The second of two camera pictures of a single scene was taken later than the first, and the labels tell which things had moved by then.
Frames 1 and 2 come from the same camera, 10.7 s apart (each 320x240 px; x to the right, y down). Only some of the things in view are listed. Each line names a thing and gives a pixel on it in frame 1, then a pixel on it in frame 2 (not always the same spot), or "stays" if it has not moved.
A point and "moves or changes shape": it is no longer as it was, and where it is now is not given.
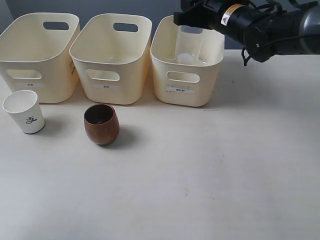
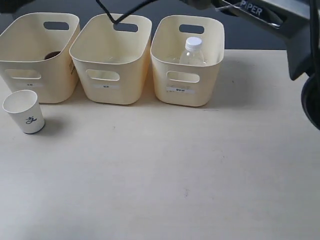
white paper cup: (24, 106) stays
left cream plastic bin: (35, 56) stays
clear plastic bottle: (188, 44) moves or changes shape
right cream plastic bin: (184, 84) stays
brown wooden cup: (101, 124) → (53, 54)
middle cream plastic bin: (110, 53) stays
